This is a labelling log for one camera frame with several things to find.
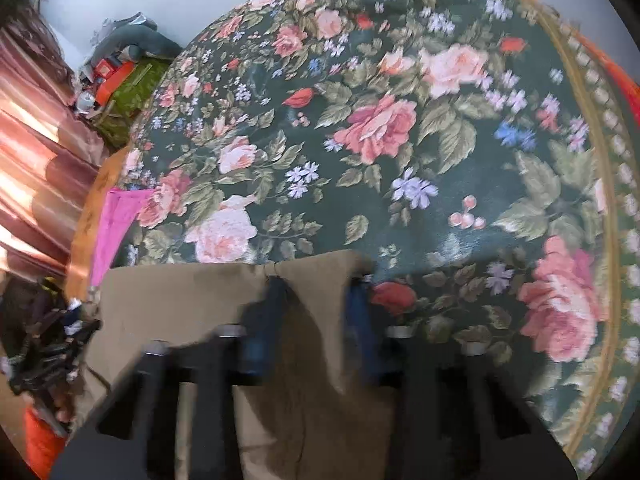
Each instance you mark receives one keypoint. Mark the pink satin curtain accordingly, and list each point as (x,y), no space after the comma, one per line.
(35,160)

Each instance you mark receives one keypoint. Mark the person's left forearm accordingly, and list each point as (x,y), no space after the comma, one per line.
(42,445)

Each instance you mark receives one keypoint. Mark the orange box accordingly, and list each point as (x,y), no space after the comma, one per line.
(112,77)

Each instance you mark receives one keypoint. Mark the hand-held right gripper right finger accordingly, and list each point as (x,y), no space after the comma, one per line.
(358,310)

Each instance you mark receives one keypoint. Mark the grey cloth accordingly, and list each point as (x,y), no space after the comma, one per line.
(140,42)

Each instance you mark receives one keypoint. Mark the colourful fleece blanket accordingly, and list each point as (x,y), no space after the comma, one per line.
(617,75)

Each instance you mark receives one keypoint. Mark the orange patterned mat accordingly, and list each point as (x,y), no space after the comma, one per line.
(85,230)

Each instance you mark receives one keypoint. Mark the khaki pants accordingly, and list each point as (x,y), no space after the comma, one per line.
(210,300)

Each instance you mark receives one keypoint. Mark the pink cloth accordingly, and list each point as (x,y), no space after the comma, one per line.
(116,225)

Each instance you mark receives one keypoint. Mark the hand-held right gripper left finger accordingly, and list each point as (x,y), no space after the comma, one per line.
(269,300)

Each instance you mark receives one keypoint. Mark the floral dark green bedspread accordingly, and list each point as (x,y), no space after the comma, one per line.
(380,110)

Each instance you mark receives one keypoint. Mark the green patterned cloth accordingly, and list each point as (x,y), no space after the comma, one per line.
(137,90)

